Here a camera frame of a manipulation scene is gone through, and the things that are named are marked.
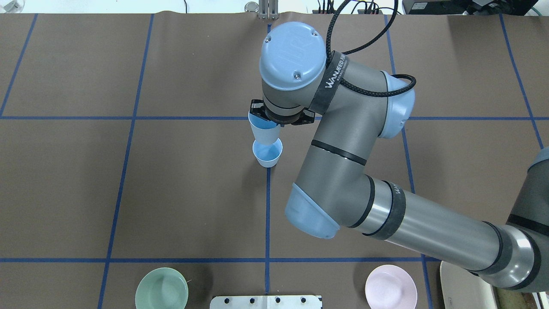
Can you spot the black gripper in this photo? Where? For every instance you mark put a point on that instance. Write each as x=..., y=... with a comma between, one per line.
x=256, y=107

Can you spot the light blue cup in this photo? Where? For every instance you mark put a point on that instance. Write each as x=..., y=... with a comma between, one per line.
x=268, y=155
x=264, y=132

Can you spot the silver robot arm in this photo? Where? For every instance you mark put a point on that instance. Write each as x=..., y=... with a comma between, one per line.
x=302, y=78

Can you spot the green bowl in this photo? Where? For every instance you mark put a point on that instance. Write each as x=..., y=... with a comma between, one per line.
x=162, y=288

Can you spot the pink bowl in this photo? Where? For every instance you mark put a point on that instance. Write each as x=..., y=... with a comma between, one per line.
x=390, y=287

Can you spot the cream toaster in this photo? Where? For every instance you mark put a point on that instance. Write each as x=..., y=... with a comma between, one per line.
x=463, y=290

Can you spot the aluminium frame post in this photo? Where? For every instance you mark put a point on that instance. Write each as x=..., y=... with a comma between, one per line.
x=268, y=9

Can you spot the white camera pillar base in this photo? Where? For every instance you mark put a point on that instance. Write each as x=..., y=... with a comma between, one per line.
x=267, y=302

